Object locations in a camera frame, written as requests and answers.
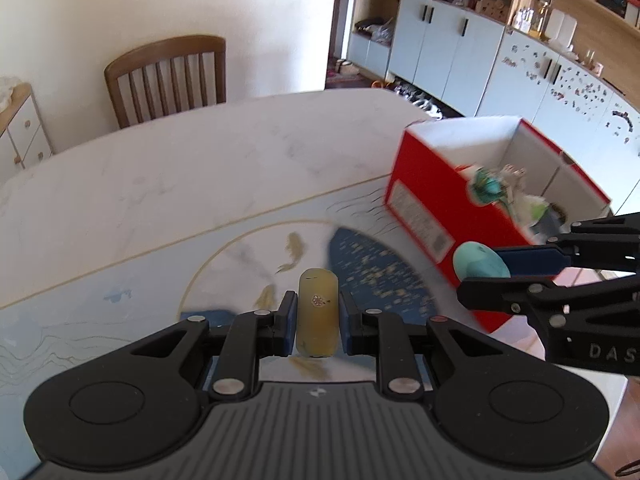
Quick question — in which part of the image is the wooden dining chair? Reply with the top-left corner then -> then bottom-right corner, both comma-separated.
104,35 -> 227,129

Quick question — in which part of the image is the white wooden sideboard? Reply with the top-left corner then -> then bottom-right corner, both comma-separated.
0,82 -> 53,184

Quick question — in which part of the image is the teal round ball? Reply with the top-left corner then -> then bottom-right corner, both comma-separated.
452,242 -> 511,281

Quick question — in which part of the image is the red cardboard storage box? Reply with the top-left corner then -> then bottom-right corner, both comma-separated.
383,115 -> 612,335

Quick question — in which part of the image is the white wall cabinet unit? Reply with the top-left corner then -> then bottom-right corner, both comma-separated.
347,0 -> 639,214

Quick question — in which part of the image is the yellow cylindrical stone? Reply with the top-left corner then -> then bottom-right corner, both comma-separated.
296,268 -> 338,359

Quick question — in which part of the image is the green embroidered sachet pouch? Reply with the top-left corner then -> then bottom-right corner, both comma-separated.
459,165 -> 566,237

